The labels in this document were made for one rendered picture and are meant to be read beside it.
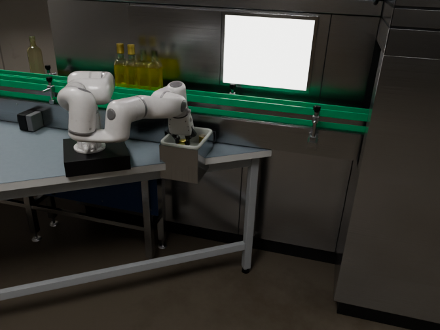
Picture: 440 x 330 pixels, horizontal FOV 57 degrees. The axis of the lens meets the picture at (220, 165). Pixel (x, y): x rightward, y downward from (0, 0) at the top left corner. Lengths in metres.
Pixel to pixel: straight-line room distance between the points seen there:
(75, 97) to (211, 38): 0.85
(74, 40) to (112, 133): 1.05
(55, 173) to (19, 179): 0.13
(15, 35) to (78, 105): 3.55
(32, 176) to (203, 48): 0.95
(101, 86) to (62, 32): 0.91
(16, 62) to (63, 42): 2.54
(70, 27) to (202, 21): 0.73
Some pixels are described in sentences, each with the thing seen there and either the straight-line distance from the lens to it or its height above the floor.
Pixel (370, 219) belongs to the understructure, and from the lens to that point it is 1.81.
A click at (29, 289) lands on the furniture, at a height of 0.19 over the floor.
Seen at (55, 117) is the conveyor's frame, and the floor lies 0.81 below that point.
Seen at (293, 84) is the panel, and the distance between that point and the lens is 1.95.
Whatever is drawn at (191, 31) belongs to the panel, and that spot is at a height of 1.22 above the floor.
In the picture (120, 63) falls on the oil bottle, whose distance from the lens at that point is 2.03.
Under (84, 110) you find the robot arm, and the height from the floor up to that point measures 1.08.
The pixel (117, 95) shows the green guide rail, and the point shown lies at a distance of 1.95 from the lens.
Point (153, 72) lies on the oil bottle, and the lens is 1.96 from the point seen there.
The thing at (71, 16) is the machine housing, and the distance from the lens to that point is 2.33.
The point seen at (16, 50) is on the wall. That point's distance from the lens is 4.88.
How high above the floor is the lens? 1.50
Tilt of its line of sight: 26 degrees down
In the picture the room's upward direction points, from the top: 2 degrees clockwise
